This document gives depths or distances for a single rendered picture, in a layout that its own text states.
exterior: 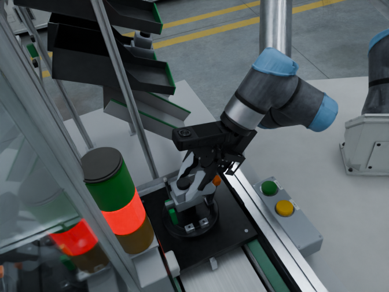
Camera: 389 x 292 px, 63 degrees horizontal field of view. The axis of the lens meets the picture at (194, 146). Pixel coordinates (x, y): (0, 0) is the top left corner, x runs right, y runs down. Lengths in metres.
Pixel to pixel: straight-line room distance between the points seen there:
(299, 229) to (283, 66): 0.39
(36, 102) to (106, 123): 1.06
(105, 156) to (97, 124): 1.00
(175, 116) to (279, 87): 0.48
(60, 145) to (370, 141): 0.82
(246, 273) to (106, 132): 0.77
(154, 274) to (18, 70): 0.31
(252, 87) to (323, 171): 0.52
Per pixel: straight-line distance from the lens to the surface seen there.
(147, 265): 0.47
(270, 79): 0.61
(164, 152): 1.14
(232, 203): 0.83
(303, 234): 0.80
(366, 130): 0.95
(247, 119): 0.62
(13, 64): 0.27
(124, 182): 0.35
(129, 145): 1.21
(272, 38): 0.80
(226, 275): 0.80
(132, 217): 0.39
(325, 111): 0.66
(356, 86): 1.43
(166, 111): 1.00
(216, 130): 0.64
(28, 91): 0.28
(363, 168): 1.06
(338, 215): 0.97
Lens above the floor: 1.65
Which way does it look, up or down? 44 degrees down
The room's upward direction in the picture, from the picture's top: 10 degrees counter-clockwise
